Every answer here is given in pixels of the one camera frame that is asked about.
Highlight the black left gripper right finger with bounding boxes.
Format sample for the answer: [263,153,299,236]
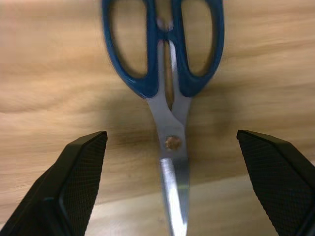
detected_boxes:
[236,129,315,236]

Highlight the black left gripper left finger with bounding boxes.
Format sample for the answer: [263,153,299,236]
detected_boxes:
[0,131,108,236]

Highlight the blue handled steel scissors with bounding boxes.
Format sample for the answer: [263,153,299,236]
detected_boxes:
[102,0,225,236]

